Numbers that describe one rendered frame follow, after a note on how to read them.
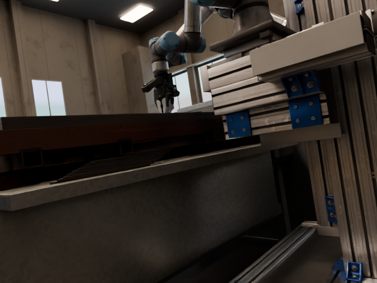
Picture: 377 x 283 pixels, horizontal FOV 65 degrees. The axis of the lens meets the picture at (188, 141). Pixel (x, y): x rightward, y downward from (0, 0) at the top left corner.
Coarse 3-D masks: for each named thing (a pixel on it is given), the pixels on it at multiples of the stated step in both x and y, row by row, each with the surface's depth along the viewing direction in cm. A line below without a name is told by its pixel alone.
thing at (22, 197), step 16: (256, 144) 142; (288, 144) 141; (176, 160) 98; (192, 160) 91; (208, 160) 96; (224, 160) 102; (96, 176) 72; (112, 176) 70; (128, 176) 73; (144, 176) 77; (0, 192) 66; (16, 192) 58; (32, 192) 57; (48, 192) 59; (64, 192) 61; (80, 192) 64; (0, 208) 59; (16, 208) 54
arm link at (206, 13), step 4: (204, 8) 146; (208, 8) 146; (212, 8) 146; (216, 8) 146; (220, 8) 152; (204, 12) 146; (208, 12) 146; (212, 12) 148; (216, 12) 149; (204, 16) 147; (208, 16) 148; (204, 20) 148; (180, 28) 151; (180, 32) 150; (168, 56) 151; (172, 56) 153; (176, 56) 157; (168, 60) 156; (172, 60) 157; (176, 60) 160
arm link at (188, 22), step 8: (192, 8) 125; (200, 8) 127; (192, 16) 126; (200, 16) 128; (184, 24) 130; (192, 24) 127; (200, 24) 129; (184, 32) 131; (192, 32) 128; (200, 32) 131; (192, 40) 129; (200, 40) 131; (192, 48) 130; (200, 48) 132
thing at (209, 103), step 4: (196, 104) 240; (200, 104) 237; (204, 104) 234; (208, 104) 231; (212, 104) 229; (180, 108) 253; (184, 108) 249; (188, 108) 246; (192, 108) 243; (196, 108) 240
